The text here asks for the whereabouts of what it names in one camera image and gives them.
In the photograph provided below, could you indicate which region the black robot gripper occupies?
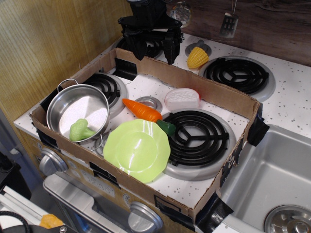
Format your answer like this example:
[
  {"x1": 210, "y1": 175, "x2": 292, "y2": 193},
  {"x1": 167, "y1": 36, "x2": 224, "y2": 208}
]
[{"x1": 118, "y1": 0, "x2": 183, "y2": 65}]

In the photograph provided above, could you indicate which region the small steel pot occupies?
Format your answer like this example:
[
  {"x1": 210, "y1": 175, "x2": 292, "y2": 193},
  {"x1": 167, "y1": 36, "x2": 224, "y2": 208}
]
[{"x1": 46, "y1": 78, "x2": 110, "y2": 146}]

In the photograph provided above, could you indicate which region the green toy broccoli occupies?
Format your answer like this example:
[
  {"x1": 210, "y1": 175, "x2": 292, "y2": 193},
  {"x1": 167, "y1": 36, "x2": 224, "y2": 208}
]
[{"x1": 69, "y1": 118, "x2": 96, "y2": 142}]

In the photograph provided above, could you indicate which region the back left black burner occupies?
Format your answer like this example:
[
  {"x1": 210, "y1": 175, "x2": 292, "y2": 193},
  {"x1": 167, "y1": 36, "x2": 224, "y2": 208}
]
[{"x1": 115, "y1": 32, "x2": 167, "y2": 62}]

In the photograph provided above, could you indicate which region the black burner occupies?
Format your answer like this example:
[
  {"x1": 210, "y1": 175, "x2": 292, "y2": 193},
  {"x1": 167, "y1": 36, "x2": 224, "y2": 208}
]
[
  {"x1": 115, "y1": 32, "x2": 167, "y2": 62},
  {"x1": 163, "y1": 109, "x2": 236, "y2": 181},
  {"x1": 83, "y1": 72, "x2": 128, "y2": 119},
  {"x1": 198, "y1": 56, "x2": 276, "y2": 102}
]

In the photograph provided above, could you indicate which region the hanging steel strainer ladle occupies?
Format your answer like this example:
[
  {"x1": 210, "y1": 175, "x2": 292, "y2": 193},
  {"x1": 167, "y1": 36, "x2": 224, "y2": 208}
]
[{"x1": 169, "y1": 0, "x2": 192, "y2": 28}]

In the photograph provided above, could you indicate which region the grey stovetop knob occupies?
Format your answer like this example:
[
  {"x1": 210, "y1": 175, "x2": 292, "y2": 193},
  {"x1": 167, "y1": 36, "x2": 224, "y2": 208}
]
[{"x1": 185, "y1": 40, "x2": 212, "y2": 57}]

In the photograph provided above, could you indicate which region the brown cardboard fence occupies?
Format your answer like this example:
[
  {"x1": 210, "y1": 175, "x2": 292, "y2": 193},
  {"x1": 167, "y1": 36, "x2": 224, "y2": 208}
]
[{"x1": 31, "y1": 49, "x2": 269, "y2": 233}]

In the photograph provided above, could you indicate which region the yellow toy corn cob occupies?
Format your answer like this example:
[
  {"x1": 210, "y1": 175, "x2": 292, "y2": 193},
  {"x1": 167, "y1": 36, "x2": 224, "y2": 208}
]
[{"x1": 187, "y1": 47, "x2": 209, "y2": 69}]

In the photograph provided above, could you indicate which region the front left black burner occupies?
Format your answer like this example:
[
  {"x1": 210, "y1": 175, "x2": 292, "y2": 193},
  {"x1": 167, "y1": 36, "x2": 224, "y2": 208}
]
[{"x1": 83, "y1": 72, "x2": 128, "y2": 119}]

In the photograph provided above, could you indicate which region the white toy cheese wedge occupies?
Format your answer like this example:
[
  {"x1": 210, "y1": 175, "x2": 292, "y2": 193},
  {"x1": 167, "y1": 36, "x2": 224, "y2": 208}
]
[{"x1": 164, "y1": 88, "x2": 201, "y2": 110}]

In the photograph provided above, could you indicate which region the orange toy carrot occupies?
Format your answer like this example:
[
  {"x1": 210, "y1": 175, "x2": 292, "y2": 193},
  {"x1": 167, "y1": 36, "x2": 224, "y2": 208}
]
[{"x1": 122, "y1": 99, "x2": 176, "y2": 136}]

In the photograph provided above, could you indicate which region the hanging steel spatula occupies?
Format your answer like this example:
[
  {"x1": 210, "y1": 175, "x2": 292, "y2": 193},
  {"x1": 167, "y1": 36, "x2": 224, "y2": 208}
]
[{"x1": 219, "y1": 0, "x2": 239, "y2": 39}]

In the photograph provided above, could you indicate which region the back right black burner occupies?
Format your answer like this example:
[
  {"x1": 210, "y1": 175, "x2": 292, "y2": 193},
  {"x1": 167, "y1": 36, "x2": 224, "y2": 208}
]
[{"x1": 198, "y1": 56, "x2": 276, "y2": 102}]

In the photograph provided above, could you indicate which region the light green plastic plate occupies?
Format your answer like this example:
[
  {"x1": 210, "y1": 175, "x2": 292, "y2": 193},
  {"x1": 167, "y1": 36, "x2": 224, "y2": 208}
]
[{"x1": 103, "y1": 119, "x2": 171, "y2": 183}]

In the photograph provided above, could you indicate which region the front right black burner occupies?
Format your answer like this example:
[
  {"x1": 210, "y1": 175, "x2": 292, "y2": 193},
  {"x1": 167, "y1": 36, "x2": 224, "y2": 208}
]
[{"x1": 163, "y1": 109, "x2": 236, "y2": 181}]

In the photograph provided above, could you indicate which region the left silver stove knob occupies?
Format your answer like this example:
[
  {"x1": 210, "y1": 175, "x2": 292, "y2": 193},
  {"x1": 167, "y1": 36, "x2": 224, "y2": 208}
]
[{"x1": 39, "y1": 148, "x2": 68, "y2": 176}]

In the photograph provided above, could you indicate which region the silver stove knob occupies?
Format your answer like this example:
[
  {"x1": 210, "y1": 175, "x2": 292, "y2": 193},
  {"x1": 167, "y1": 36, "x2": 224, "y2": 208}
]
[
  {"x1": 39, "y1": 148, "x2": 68, "y2": 176},
  {"x1": 128, "y1": 201, "x2": 164, "y2": 233}
]

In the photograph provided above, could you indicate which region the grey metal sink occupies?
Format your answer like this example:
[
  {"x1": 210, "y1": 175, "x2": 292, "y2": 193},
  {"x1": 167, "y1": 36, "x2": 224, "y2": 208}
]
[{"x1": 219, "y1": 125, "x2": 311, "y2": 233}]

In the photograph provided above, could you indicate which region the right silver stove knob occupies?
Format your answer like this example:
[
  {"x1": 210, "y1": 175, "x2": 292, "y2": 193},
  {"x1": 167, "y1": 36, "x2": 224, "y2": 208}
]
[{"x1": 128, "y1": 201, "x2": 164, "y2": 233}]

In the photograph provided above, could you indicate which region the orange object at bottom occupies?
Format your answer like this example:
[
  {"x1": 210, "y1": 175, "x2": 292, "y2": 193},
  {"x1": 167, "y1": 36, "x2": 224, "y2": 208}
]
[{"x1": 39, "y1": 214, "x2": 64, "y2": 229}]

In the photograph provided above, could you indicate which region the steel sink drain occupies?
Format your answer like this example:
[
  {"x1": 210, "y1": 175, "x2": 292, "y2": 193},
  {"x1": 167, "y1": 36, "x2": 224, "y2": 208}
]
[{"x1": 263, "y1": 204, "x2": 311, "y2": 233}]

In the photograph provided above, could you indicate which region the silver stovetop ring inside fence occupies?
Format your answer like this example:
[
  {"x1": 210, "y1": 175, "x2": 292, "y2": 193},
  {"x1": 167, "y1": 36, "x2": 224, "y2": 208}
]
[{"x1": 135, "y1": 96, "x2": 163, "y2": 114}]

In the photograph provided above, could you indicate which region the silver oven door handle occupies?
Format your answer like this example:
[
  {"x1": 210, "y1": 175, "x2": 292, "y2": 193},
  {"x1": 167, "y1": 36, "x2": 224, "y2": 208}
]
[{"x1": 43, "y1": 174, "x2": 131, "y2": 233}]

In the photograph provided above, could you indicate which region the black cable at bottom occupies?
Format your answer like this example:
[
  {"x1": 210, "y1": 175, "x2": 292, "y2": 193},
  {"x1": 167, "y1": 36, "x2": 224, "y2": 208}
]
[{"x1": 0, "y1": 210, "x2": 31, "y2": 233}]

